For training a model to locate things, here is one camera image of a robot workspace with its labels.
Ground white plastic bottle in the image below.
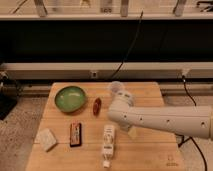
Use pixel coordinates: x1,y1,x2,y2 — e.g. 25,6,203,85
102,125,115,168

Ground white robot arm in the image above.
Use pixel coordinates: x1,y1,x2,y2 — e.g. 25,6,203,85
108,91,213,140

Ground clear plastic cup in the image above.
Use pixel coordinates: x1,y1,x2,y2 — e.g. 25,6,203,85
108,81,125,96

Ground small red object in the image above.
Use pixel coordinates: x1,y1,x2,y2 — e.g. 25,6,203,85
93,98,102,116

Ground green bowl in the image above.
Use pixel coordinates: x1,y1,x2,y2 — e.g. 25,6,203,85
54,86,87,113

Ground dark chocolate bar wrapper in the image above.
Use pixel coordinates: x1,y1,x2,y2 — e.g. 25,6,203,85
70,122,82,147

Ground white sponge block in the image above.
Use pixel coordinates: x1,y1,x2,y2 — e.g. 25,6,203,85
36,128,57,152

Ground dark equipment at left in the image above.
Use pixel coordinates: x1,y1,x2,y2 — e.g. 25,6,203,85
0,71,20,120

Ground white wall outlet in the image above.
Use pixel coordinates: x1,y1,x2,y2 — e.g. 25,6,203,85
91,71,98,79

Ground black hanging cable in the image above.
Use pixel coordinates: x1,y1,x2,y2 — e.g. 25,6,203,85
104,9,145,82

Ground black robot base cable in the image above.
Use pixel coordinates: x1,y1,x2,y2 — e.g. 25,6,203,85
175,75,209,171

